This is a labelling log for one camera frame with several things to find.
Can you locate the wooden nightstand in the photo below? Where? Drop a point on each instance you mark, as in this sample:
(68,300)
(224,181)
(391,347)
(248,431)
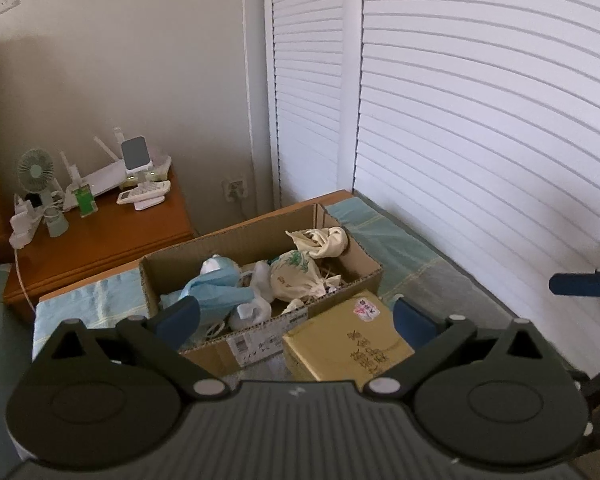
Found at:
(110,235)

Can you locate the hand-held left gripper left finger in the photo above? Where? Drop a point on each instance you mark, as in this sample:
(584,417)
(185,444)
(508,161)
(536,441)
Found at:
(177,322)

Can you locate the blue plush toy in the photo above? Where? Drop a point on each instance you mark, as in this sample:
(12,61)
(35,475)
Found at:
(221,264)

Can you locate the white wall socket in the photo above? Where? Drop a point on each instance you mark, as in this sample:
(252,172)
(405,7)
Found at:
(235,189)

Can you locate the small grey screen device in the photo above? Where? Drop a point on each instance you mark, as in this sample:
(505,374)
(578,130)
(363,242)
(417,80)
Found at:
(136,152)

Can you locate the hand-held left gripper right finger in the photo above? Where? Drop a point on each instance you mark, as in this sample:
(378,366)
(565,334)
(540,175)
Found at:
(414,324)

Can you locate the yellow closed cardboard box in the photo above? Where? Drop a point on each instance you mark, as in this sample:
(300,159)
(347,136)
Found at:
(340,345)

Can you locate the beige knotted cloth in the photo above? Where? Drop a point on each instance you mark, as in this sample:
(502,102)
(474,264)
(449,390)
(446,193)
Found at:
(320,240)

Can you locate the white louvred door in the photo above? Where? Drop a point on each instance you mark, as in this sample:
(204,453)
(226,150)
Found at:
(490,135)
(310,85)

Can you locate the green bottle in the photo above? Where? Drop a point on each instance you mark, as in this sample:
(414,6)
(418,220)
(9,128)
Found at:
(86,202)

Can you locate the small green desk fan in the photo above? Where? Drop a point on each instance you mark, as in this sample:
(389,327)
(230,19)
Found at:
(35,169)

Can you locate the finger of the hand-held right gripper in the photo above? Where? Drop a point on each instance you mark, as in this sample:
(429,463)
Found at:
(577,284)

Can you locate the white power strip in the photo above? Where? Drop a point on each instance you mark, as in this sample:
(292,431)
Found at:
(24,222)

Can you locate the blue face mask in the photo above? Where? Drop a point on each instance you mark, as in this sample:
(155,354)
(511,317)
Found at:
(210,292)

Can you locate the white cloth bag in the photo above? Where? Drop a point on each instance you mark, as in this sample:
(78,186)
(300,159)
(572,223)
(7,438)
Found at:
(292,272)

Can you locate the grey-green bed sheet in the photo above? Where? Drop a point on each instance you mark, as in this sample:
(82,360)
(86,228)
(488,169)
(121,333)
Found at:
(0,340)

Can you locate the white remote control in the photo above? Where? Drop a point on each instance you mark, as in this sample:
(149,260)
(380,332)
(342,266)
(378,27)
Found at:
(145,192)

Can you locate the white router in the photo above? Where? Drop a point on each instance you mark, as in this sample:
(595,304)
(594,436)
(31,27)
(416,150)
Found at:
(102,180)

